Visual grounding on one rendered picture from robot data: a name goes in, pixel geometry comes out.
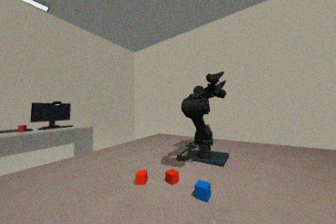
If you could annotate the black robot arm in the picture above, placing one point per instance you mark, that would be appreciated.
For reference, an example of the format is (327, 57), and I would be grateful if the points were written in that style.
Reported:
(194, 107)

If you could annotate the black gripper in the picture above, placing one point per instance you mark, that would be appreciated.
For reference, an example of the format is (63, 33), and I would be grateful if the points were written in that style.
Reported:
(213, 79)

